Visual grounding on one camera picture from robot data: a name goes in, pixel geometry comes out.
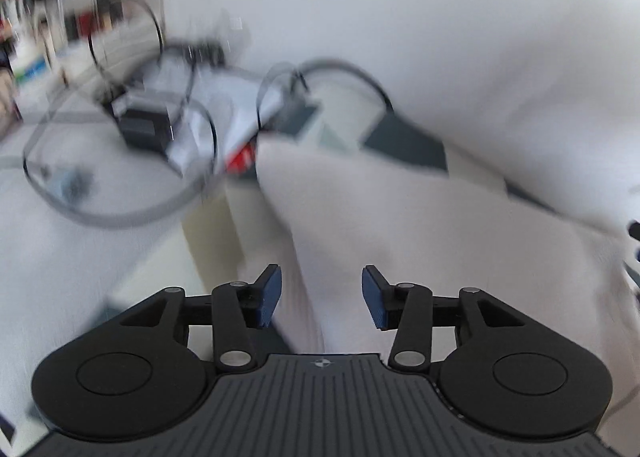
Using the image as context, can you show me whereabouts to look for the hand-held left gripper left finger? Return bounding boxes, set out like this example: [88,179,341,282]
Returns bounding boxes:
[115,264,283,373]

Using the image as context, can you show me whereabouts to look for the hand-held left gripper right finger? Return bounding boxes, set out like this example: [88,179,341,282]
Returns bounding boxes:
[361,264,526,373]

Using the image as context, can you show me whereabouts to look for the white textured sweater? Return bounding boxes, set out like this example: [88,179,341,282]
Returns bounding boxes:
[225,134,640,413]

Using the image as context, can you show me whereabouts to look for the geometric patterned mat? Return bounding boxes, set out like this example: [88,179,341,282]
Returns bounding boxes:
[220,82,506,198]

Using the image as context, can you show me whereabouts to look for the black power adapter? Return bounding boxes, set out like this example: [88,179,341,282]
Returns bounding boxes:
[102,92,176,153]

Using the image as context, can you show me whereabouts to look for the black cable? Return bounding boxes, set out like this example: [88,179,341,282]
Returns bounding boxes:
[22,0,396,228]

